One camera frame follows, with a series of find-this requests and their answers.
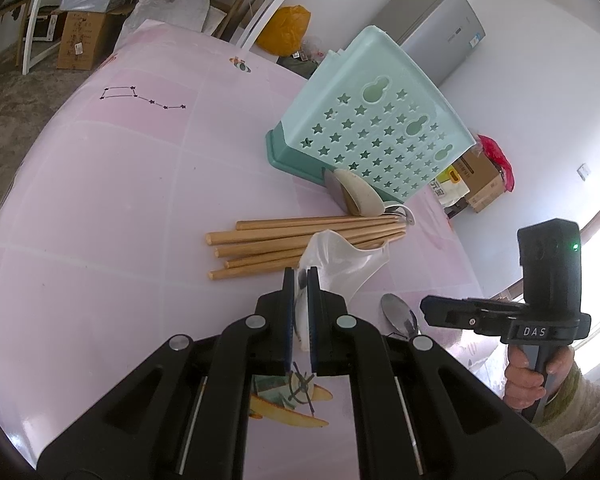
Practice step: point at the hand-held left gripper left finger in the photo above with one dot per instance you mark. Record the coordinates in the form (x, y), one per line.
(290, 310)

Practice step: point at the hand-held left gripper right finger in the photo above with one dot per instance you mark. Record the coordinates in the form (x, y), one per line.
(312, 310)

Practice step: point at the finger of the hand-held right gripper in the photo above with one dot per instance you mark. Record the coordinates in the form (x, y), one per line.
(455, 315)

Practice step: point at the metal spoon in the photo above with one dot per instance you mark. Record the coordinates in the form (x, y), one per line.
(399, 312)

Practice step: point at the translucent white plastic spoon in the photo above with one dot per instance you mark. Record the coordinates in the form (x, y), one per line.
(340, 260)

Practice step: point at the bundle of wooden chopsticks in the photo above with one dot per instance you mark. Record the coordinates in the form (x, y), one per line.
(280, 232)

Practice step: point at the beige rice paddle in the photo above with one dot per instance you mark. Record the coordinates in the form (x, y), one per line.
(332, 187)

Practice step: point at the beige ceramic spoon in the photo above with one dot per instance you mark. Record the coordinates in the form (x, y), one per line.
(362, 195)

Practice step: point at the teal plastic utensil holder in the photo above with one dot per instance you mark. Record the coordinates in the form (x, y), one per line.
(370, 110)

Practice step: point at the person's right forearm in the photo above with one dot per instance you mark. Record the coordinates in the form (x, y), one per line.
(580, 410)

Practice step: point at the person's right hand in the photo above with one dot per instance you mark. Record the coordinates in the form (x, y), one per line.
(517, 385)

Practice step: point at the open cardboard box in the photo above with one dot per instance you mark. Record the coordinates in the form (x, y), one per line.
(480, 185)

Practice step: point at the red plastic bag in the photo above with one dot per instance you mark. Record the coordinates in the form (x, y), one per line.
(497, 157)

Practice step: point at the white green printed sack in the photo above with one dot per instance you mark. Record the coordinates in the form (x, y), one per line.
(450, 190)

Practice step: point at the dark green bag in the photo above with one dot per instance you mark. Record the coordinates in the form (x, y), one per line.
(300, 66)

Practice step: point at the grey refrigerator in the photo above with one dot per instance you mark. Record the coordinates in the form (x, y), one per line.
(440, 30)

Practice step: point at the yellow plastic bag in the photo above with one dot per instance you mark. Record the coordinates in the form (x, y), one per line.
(285, 30)

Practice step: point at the white woven sack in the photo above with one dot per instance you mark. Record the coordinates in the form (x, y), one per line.
(180, 10)

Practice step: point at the labelled cardboard box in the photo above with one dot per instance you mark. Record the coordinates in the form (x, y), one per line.
(80, 40)

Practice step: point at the plastic wrapped grey box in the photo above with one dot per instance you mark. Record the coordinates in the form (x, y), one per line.
(95, 0)

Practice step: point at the small white appliance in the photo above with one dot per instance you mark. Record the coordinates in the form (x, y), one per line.
(44, 27)

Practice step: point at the wall socket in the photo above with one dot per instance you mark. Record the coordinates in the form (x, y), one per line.
(585, 171)

